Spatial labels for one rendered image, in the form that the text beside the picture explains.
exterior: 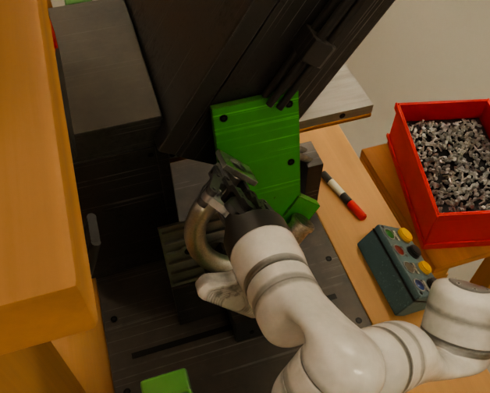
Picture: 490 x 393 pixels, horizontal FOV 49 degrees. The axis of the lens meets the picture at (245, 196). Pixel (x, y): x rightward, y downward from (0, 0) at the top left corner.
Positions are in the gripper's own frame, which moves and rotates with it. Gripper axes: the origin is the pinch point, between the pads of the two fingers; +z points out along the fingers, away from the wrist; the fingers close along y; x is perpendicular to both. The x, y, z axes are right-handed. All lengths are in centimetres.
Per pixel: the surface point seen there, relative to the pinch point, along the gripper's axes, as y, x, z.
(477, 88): -171, -51, 144
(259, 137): -1.1, -6.4, 2.9
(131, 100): 12.5, 1.0, 11.9
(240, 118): 2.9, -7.1, 2.9
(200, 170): -15.8, 13.8, 34.8
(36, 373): 13.0, 24.4, -14.8
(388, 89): -139, -24, 156
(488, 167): -62, -23, 21
